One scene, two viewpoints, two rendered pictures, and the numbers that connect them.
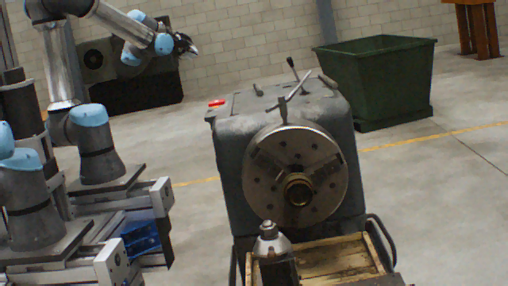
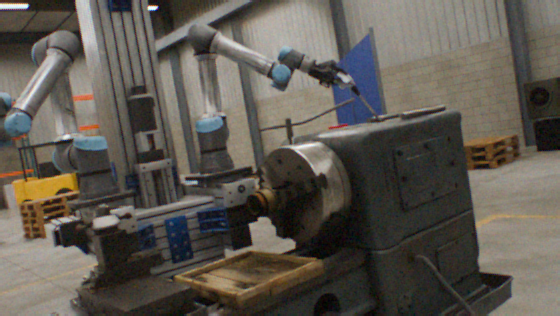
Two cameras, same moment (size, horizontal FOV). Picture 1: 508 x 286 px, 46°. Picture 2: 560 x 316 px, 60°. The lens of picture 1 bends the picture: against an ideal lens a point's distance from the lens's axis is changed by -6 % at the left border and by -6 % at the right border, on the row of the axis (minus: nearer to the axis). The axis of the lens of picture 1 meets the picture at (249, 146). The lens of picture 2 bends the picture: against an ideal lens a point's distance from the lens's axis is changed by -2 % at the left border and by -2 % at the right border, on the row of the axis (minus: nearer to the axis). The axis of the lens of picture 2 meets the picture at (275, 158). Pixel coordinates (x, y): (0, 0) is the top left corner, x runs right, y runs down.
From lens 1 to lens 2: 1.52 m
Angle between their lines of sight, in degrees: 50
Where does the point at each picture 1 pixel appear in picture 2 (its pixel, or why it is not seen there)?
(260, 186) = not seen: hidden behind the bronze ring
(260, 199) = not seen: hidden behind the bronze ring
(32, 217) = (84, 179)
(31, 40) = (493, 78)
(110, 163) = (212, 160)
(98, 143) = (204, 144)
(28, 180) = (83, 155)
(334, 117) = (351, 145)
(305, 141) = (292, 161)
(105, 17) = (226, 52)
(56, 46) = (203, 73)
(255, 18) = not seen: outside the picture
